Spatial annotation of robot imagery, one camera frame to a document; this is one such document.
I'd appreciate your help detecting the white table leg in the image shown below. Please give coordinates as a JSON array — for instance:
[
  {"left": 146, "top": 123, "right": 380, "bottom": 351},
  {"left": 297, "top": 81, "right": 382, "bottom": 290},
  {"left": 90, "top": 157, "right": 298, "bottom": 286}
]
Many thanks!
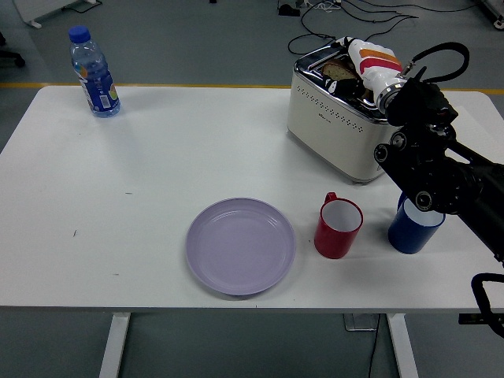
[
  {"left": 385, "top": 313, "right": 421, "bottom": 378},
  {"left": 98, "top": 313, "right": 132, "bottom": 378}
]

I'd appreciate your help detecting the black floor cable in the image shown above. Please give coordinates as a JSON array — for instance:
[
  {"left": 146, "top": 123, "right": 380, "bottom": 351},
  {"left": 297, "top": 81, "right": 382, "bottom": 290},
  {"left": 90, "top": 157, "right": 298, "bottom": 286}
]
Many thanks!
[{"left": 287, "top": 0, "right": 489, "bottom": 54}]

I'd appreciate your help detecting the cream and chrome toaster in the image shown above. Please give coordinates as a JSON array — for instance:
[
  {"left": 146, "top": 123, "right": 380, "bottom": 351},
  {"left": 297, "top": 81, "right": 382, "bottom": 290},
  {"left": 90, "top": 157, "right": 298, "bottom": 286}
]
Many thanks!
[{"left": 286, "top": 44, "right": 397, "bottom": 185}]

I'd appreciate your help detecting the water bottle blue cap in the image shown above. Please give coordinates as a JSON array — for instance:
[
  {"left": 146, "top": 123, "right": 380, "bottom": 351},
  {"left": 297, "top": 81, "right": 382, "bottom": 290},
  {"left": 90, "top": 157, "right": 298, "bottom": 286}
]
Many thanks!
[{"left": 68, "top": 25, "right": 122, "bottom": 119}]

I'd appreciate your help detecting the clear plastic bracket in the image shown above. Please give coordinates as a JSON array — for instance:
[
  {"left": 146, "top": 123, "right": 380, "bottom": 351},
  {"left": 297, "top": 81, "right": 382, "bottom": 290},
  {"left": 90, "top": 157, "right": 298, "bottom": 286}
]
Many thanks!
[{"left": 342, "top": 313, "right": 381, "bottom": 332}]

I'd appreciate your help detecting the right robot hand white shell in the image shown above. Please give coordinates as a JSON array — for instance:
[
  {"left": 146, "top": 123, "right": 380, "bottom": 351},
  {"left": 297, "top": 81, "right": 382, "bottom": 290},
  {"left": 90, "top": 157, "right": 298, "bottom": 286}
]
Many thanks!
[{"left": 324, "top": 35, "right": 407, "bottom": 100}]

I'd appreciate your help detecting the white floor cable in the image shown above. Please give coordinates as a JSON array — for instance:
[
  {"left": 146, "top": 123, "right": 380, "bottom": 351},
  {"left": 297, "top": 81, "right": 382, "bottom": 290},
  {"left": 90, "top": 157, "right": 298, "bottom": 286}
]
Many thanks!
[{"left": 306, "top": 0, "right": 343, "bottom": 13}]

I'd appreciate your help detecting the bread slice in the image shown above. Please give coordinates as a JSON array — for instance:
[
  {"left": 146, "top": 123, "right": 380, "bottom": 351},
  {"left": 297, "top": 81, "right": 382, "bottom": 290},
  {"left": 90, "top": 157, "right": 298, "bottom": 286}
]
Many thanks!
[{"left": 321, "top": 57, "right": 375, "bottom": 100}]

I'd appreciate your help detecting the red mug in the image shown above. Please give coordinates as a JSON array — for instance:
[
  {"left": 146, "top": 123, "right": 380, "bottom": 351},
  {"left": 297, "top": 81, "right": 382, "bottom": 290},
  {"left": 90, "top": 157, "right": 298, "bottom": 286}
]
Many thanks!
[{"left": 313, "top": 191, "right": 365, "bottom": 260}]

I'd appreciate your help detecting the thin black hanging cable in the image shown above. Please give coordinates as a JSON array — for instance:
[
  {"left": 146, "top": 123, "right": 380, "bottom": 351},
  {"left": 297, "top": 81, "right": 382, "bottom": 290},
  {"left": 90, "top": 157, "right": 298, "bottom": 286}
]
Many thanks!
[{"left": 367, "top": 314, "right": 381, "bottom": 378}]

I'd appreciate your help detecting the black office chair base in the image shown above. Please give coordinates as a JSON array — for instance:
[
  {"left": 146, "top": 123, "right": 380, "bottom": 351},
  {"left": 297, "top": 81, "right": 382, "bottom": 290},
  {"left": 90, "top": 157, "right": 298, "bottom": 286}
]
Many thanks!
[{"left": 0, "top": 31, "right": 27, "bottom": 68}]

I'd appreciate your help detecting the purple plate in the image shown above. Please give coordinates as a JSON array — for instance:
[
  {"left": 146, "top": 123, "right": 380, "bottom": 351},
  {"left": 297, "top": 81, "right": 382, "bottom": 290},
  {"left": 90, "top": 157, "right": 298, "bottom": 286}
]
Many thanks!
[{"left": 185, "top": 197, "right": 297, "bottom": 298}]

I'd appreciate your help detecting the white equipment leg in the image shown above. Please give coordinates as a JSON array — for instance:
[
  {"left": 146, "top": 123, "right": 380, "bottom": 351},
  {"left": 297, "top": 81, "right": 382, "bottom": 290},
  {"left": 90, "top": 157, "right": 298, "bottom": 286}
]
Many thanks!
[{"left": 482, "top": 0, "right": 504, "bottom": 29}]

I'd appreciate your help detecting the blue mug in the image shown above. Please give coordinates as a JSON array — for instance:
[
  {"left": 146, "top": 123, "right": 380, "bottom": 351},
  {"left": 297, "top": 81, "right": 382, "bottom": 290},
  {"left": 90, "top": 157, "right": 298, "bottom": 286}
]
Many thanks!
[{"left": 387, "top": 191, "right": 447, "bottom": 254}]

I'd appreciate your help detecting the white panel stand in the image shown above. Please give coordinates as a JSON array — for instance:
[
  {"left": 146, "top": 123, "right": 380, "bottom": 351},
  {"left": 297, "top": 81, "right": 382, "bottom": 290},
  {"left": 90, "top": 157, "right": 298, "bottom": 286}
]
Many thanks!
[{"left": 13, "top": 0, "right": 103, "bottom": 28}]

